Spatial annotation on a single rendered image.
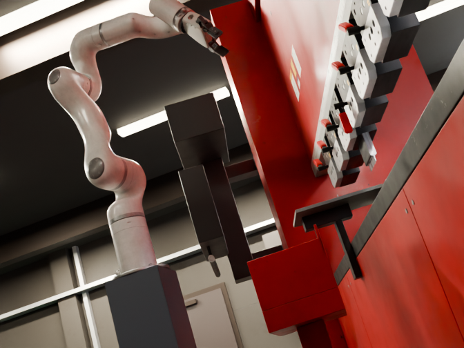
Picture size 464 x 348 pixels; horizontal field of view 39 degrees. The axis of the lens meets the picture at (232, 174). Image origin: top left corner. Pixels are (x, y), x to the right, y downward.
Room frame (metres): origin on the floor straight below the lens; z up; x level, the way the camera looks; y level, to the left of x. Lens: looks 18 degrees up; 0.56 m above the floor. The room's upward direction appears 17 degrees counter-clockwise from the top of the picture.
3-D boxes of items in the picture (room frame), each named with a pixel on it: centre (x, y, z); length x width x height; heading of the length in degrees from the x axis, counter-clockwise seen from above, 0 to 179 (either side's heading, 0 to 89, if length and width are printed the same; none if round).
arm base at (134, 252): (2.06, 0.37, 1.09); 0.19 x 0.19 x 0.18
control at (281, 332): (1.43, -0.06, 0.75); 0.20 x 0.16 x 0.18; 175
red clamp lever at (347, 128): (1.76, -0.36, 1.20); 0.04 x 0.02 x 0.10; 92
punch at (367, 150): (1.92, -0.42, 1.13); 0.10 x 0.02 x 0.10; 2
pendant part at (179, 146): (3.16, 0.11, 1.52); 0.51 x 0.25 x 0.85; 3
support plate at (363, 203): (1.92, -0.27, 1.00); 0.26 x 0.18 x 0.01; 92
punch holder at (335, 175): (2.35, -0.40, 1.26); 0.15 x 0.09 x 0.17; 2
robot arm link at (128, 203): (2.09, 0.36, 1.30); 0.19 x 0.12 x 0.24; 158
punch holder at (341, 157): (2.15, -0.41, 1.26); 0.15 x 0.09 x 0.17; 2
